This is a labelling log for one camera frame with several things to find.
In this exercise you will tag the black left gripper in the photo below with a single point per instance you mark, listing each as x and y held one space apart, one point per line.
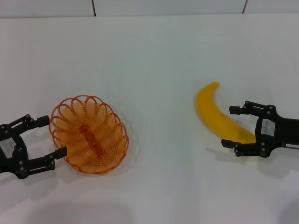
16 154

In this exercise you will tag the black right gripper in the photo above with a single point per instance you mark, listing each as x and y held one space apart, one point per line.
280 133

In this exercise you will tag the yellow banana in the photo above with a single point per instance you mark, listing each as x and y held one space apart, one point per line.
210 109

